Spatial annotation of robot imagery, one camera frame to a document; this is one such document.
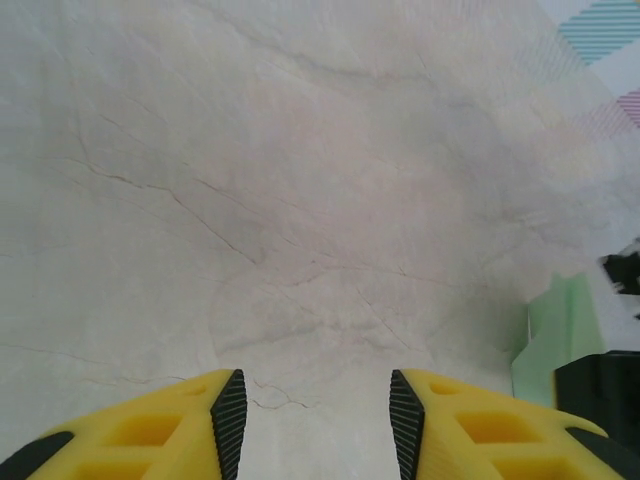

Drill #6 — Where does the light green paper sheet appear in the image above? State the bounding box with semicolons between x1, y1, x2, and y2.
509;273;609;401

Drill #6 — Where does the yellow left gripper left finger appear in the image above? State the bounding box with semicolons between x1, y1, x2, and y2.
0;368;248;480

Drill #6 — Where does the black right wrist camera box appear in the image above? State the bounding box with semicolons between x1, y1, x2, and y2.
598;243;640;322

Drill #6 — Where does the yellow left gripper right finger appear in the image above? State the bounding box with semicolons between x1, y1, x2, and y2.
388;368;629;480

